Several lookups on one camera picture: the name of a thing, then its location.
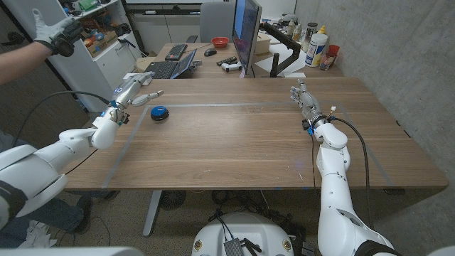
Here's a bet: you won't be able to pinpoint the person's gloved hand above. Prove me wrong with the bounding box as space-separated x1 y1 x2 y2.
31 8 85 58

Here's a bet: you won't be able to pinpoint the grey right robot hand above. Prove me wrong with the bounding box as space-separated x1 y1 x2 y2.
289 78 330 128

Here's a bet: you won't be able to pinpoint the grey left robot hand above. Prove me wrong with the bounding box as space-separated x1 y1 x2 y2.
101 70 165 125

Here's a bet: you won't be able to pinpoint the person's bare forearm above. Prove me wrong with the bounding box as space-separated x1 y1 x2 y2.
0 41 53 85

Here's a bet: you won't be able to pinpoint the blue push button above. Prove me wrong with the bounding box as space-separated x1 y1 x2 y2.
150 105 170 122

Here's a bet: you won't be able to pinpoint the white power strip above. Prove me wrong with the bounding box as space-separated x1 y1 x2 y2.
122 73 154 87

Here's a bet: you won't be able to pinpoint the white shelf cabinet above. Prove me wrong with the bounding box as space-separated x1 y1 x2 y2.
1 0 143 113

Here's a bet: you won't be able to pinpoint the small clear glass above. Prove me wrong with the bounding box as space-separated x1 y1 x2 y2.
318 53 335 71

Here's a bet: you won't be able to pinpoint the green box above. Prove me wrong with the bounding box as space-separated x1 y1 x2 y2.
77 0 99 11

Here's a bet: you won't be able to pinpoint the open dark laptop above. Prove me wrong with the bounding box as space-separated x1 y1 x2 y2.
144 48 198 80

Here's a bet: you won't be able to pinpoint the cardboard box with tools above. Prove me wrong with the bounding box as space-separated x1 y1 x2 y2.
83 31 119 58

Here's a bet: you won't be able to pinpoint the white paper sheets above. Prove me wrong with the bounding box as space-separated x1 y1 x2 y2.
254 43 309 78

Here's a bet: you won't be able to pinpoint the white canister blue label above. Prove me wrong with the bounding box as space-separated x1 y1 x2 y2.
304 33 328 68

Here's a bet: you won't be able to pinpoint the black keyboard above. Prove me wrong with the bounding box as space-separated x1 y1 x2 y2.
164 43 188 62

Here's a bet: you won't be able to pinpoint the dark-lid glass jar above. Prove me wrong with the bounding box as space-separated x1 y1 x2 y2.
301 22 319 53

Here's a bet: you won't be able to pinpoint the beige cardboard box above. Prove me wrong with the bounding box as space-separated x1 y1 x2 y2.
254 32 272 55

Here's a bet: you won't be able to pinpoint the white game controller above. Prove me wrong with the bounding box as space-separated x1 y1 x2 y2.
220 61 243 73

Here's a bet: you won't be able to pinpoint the wooden back desk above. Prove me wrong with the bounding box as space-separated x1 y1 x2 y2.
154 42 344 79

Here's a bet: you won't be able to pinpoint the black remote control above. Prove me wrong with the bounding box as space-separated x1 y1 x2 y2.
216 55 238 67

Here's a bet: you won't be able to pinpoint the black computer monitor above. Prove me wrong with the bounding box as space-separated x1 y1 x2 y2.
231 0 263 76

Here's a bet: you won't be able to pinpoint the red bowl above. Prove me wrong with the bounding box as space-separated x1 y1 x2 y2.
210 36 230 49

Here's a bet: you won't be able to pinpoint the round black floor fan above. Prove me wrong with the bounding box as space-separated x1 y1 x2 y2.
159 190 187 210

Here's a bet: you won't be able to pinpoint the grey office chair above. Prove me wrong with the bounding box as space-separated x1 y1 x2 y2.
186 1 237 44

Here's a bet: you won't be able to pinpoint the grey table leg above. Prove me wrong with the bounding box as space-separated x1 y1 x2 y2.
142 190 163 238

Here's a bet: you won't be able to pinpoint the dark brown shoe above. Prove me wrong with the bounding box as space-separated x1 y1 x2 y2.
73 193 94 235

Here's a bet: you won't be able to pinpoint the person in grey shirt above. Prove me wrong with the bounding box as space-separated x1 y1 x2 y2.
0 129 85 248

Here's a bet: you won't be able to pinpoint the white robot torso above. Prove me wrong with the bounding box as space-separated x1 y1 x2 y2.
191 212 295 256

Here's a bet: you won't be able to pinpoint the crumpled white paper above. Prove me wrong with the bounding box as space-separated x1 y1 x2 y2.
17 220 58 249

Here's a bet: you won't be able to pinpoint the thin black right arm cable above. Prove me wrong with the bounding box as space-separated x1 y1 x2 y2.
310 134 318 189

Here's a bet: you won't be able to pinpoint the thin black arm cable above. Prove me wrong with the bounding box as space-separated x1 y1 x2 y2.
65 149 99 176
310 134 318 189

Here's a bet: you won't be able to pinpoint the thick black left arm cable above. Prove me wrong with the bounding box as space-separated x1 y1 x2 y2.
12 90 111 146

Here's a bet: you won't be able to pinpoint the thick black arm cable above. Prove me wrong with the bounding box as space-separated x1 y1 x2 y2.
12 90 111 146
328 116 373 230

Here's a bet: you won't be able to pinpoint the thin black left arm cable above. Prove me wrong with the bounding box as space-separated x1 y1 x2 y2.
65 149 99 176

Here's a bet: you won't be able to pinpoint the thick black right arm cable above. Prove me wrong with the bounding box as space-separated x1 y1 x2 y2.
328 116 373 230

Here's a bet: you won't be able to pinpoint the black floor cable bundle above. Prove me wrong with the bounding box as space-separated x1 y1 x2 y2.
209 190 306 250

